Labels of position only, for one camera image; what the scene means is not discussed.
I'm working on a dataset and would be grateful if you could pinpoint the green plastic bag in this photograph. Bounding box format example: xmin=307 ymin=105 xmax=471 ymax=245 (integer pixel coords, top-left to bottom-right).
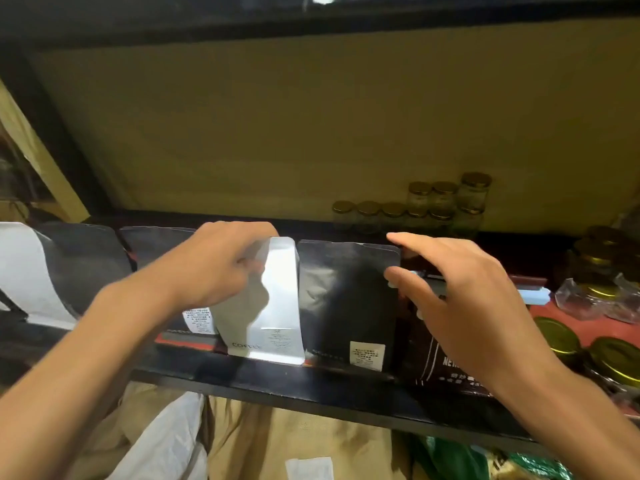
xmin=407 ymin=434 xmax=576 ymax=480

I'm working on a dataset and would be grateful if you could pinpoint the black shelf board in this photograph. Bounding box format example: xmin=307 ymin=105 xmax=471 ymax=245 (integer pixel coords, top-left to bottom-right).
xmin=0 ymin=315 xmax=640 ymax=458

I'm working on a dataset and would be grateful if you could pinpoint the clear plastic wrap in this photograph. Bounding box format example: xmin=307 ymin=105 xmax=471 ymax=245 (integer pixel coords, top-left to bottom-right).
xmin=554 ymin=273 xmax=640 ymax=324

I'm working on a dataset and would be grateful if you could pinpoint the stack of wrapped gold-lidded jars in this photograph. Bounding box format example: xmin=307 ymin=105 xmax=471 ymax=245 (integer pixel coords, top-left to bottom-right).
xmin=569 ymin=225 xmax=640 ymax=298

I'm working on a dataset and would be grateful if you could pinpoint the light blue flat bar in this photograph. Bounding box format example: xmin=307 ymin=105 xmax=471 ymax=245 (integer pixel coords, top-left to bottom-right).
xmin=516 ymin=288 xmax=552 ymax=306

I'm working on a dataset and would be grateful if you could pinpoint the black and white bag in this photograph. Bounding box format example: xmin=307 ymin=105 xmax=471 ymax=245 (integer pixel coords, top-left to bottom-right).
xmin=0 ymin=222 xmax=133 ymax=331

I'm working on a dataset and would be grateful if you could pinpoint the silver coffee bag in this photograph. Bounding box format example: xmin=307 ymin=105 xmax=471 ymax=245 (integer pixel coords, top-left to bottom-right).
xmin=210 ymin=237 xmax=306 ymax=366

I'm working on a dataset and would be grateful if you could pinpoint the row of gold-lidded glass jars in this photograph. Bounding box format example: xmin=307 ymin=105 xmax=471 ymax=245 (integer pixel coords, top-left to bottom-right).
xmin=331 ymin=172 xmax=494 ymax=236

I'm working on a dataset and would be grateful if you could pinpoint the matte black coffee bag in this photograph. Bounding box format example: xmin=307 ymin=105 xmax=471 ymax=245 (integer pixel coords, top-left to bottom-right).
xmin=298 ymin=239 xmax=402 ymax=373

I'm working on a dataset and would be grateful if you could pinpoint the white plastic bag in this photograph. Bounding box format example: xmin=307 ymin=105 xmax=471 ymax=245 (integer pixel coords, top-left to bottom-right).
xmin=106 ymin=391 xmax=210 ymax=480

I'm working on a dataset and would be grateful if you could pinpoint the yellow wooden plank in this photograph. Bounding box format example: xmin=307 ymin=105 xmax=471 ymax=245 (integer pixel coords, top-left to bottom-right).
xmin=0 ymin=79 xmax=92 ymax=224

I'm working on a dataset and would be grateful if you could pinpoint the person's right forearm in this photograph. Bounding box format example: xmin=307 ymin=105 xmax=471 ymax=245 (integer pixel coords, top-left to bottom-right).
xmin=491 ymin=356 xmax=640 ymax=480

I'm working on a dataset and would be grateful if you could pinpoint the dark brown printed bag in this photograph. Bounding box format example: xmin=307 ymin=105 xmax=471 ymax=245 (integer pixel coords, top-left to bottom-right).
xmin=399 ymin=247 xmax=501 ymax=398

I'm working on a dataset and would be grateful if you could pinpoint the gold-lidded glass jar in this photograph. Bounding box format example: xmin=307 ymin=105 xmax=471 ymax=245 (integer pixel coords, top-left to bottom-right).
xmin=532 ymin=317 xmax=584 ymax=366
xmin=586 ymin=337 xmax=640 ymax=390

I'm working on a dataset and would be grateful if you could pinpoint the black shelf frame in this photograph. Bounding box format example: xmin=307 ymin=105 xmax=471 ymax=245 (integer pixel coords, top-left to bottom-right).
xmin=0 ymin=0 xmax=640 ymax=230

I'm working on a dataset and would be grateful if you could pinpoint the person's left forearm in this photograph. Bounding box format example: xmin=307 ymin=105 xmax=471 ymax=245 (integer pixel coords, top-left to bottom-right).
xmin=0 ymin=255 xmax=187 ymax=480

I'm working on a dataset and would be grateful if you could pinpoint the person's right hand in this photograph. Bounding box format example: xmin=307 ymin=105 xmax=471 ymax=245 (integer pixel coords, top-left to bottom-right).
xmin=384 ymin=232 xmax=556 ymax=393

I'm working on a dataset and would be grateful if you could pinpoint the brown paper sack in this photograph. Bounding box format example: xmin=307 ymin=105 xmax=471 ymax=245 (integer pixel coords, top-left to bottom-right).
xmin=70 ymin=381 xmax=416 ymax=480

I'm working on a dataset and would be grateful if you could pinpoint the white paper slip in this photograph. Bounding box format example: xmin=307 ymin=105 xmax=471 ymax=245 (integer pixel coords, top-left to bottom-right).
xmin=284 ymin=456 xmax=335 ymax=480

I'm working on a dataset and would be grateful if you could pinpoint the person's left hand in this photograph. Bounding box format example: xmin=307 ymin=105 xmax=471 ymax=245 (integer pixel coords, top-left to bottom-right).
xmin=165 ymin=221 xmax=279 ymax=313

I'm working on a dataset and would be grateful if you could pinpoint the black bag with white label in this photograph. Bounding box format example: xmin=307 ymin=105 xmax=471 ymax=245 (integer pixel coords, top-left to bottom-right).
xmin=119 ymin=226 xmax=222 ymax=336

